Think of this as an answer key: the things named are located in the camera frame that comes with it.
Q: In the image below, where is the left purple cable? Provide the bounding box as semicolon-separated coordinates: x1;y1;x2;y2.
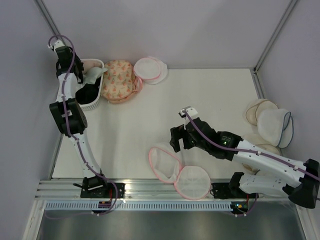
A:
44;34;121;221

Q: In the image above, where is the right aluminium frame post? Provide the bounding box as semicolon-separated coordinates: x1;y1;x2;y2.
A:
251;0;300;74

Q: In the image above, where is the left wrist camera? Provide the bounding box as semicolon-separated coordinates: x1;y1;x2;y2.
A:
47;39;66;52

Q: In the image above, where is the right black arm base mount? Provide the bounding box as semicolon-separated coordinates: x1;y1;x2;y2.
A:
210;172;255;200

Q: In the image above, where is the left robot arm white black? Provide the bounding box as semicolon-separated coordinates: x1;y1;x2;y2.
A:
49;44;109;198

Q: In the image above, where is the pale pink bra in basket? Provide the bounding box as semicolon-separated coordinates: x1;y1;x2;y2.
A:
82;59;102;75

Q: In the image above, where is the black bra in basket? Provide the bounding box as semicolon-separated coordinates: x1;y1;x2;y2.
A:
75;77;101;105

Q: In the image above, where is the floral peach laundry bag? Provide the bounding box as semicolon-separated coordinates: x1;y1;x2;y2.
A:
101;60;143;104

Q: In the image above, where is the white slotted cable duct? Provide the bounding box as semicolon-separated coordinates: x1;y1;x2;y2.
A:
45;200;232;212

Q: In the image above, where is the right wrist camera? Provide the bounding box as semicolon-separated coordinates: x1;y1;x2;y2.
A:
178;106;199;129

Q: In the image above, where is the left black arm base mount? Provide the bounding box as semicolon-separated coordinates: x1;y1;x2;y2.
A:
73;176;125;199

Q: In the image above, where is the aluminium mounting rail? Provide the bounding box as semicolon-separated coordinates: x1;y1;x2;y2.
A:
34;177;258;201

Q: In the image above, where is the round mesh bag pink trim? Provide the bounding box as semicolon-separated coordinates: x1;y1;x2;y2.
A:
148;143;211;201

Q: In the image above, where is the mint green bra in basket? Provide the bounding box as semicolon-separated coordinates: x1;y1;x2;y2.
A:
83;67;107;85

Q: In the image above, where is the white plastic laundry basket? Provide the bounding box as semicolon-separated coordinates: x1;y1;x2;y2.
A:
75;58;106;111

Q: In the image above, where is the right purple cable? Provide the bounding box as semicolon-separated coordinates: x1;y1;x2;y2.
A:
182;111;320;218

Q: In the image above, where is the purple cable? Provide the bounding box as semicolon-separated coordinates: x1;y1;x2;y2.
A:
44;34;121;221
182;111;320;218

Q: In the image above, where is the white round bag pink trim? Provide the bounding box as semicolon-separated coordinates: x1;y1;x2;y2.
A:
133;56;168;85

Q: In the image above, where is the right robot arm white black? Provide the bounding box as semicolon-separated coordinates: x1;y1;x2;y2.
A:
169;118;320;209

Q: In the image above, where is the white bag blue trim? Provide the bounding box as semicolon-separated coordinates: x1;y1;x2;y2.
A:
257;108;295;149

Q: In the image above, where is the left aluminium frame post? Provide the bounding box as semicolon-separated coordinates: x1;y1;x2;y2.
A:
34;0;67;46

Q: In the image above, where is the aluminium frame post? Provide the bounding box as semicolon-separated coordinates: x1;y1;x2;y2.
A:
251;0;300;74
34;0;67;46

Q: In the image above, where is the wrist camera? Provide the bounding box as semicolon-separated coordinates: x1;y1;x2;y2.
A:
47;39;66;52
178;106;199;129

